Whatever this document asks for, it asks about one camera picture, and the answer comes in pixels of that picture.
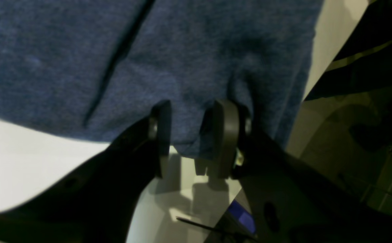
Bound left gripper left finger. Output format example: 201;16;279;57
0;100;172;243

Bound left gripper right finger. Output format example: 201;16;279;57
212;100;392;243

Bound dark blue t-shirt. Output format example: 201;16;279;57
0;0;323;158

